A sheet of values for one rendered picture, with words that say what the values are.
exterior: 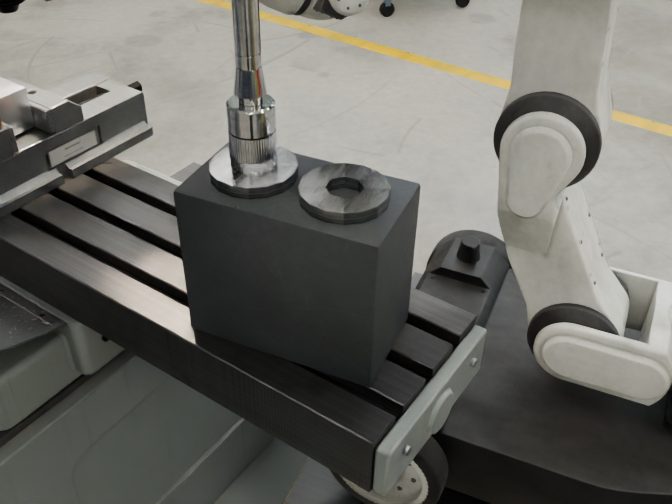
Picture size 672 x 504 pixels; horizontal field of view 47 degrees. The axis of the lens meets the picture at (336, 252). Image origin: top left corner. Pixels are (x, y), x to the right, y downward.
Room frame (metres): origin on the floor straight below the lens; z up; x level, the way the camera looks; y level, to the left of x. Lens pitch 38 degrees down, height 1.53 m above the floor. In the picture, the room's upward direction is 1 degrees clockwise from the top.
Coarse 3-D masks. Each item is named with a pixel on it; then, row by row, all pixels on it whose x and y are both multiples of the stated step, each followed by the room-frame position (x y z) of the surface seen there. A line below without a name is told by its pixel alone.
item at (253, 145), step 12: (228, 120) 0.65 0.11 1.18; (264, 120) 0.65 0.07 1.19; (228, 132) 0.66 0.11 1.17; (240, 132) 0.64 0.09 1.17; (252, 132) 0.64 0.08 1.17; (264, 132) 0.65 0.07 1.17; (240, 144) 0.64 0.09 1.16; (252, 144) 0.64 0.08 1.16; (264, 144) 0.65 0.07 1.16; (276, 144) 0.66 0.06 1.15; (240, 156) 0.64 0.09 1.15; (252, 156) 0.64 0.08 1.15; (264, 156) 0.65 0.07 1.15; (276, 156) 0.66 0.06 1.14; (240, 168) 0.64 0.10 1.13; (252, 168) 0.64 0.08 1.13; (264, 168) 0.65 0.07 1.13
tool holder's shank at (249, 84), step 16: (240, 0) 0.65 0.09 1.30; (256, 0) 0.66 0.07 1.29; (240, 16) 0.65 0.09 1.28; (256, 16) 0.66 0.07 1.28; (240, 32) 0.65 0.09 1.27; (256, 32) 0.66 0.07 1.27; (240, 48) 0.65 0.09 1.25; (256, 48) 0.66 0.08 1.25; (240, 64) 0.65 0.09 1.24; (256, 64) 0.66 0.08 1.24; (240, 80) 0.65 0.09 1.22; (256, 80) 0.65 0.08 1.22; (240, 96) 0.65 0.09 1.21; (256, 96) 0.65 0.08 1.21
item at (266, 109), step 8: (232, 96) 0.67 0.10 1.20; (264, 96) 0.68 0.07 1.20; (232, 104) 0.66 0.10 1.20; (240, 104) 0.66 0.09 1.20; (264, 104) 0.66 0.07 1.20; (272, 104) 0.66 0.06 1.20; (232, 112) 0.65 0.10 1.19; (240, 112) 0.64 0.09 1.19; (248, 112) 0.64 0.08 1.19; (256, 112) 0.64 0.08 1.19; (264, 112) 0.65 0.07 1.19; (272, 112) 0.66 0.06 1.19; (240, 120) 0.64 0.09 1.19; (248, 120) 0.64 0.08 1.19; (256, 120) 0.64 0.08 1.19
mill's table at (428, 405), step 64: (64, 192) 0.91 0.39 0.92; (128, 192) 0.94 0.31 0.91; (0, 256) 0.81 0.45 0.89; (64, 256) 0.76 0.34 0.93; (128, 256) 0.76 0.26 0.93; (128, 320) 0.67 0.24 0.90; (448, 320) 0.66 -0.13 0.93; (192, 384) 0.61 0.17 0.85; (256, 384) 0.56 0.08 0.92; (320, 384) 0.55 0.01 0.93; (384, 384) 0.55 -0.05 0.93; (448, 384) 0.58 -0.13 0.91; (320, 448) 0.51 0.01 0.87; (384, 448) 0.48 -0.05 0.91
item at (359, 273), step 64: (192, 192) 0.63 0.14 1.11; (256, 192) 0.62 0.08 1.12; (320, 192) 0.62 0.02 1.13; (384, 192) 0.62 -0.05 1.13; (192, 256) 0.63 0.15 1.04; (256, 256) 0.60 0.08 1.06; (320, 256) 0.57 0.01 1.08; (384, 256) 0.56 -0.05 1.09; (192, 320) 0.63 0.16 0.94; (256, 320) 0.60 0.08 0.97; (320, 320) 0.57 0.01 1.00; (384, 320) 0.58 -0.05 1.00
